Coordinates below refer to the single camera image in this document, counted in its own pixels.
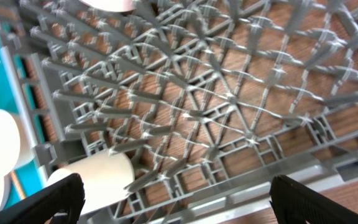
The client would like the right wooden chopstick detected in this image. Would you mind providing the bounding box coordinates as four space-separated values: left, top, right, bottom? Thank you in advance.
9 170 26 200

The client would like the grey dishwasher rack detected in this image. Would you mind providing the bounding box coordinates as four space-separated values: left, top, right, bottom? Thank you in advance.
0 0 358 223

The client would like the cream ceramic cup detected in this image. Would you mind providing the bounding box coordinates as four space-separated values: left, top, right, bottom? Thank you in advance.
46 151 135 215

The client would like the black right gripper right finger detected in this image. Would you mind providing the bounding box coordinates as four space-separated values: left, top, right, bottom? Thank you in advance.
269 175 358 224

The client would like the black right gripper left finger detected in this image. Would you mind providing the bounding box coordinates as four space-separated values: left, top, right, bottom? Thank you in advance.
0 173 85 224

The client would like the pink bowl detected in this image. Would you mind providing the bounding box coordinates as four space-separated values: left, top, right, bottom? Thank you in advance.
80 0 135 12

